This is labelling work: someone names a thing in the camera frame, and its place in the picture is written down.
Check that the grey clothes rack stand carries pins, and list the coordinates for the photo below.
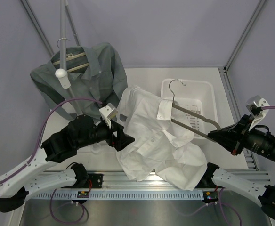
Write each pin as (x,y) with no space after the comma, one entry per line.
(62,73)

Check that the aluminium frame post left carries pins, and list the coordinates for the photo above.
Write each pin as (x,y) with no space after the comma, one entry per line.
(34,20)

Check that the beige clothes hanger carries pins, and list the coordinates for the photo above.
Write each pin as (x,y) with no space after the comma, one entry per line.
(76,62)

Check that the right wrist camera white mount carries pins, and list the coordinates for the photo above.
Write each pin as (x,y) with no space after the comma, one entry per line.
(254,105)

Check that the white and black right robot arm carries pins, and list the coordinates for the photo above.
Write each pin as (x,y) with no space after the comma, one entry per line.
(255,186)

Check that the white shirt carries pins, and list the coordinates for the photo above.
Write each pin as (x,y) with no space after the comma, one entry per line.
(160,145)

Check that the white slotted cable duct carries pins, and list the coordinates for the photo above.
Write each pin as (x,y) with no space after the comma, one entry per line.
(120,195)

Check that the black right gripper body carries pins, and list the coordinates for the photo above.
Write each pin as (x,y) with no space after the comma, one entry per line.
(260,142)

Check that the grey-green shirt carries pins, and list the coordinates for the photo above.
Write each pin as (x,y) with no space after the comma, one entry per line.
(103,80)

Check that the aluminium frame post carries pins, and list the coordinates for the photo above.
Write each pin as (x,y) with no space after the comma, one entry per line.
(34,20)
(246,32)

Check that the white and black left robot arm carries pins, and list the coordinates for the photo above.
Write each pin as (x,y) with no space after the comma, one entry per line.
(23,182)

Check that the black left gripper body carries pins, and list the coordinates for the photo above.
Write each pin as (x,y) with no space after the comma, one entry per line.
(103,133)

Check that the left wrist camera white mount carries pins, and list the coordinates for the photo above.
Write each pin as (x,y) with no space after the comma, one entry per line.
(108,112)

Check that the white plastic basket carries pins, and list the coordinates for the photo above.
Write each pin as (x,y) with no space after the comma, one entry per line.
(195,96)

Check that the aluminium frame post right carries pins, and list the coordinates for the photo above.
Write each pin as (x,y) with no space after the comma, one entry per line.
(246,32)

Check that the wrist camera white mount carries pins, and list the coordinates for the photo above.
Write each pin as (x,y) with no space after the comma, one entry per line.
(254,105)
(108,112)

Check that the aluminium mounting rail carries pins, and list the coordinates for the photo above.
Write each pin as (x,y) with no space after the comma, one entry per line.
(117,180)

